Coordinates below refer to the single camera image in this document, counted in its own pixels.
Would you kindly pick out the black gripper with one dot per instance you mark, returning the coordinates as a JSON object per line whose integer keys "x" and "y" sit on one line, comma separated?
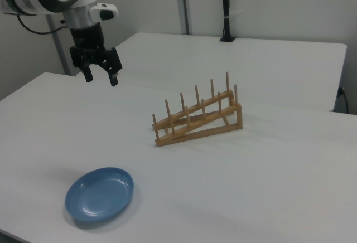
{"x": 86, "y": 45}

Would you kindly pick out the blue plate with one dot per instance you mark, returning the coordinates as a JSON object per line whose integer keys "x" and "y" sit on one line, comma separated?
{"x": 97, "y": 195}

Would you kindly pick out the wooden plate rack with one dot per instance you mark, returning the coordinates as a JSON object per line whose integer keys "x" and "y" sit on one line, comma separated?
{"x": 238, "y": 117}

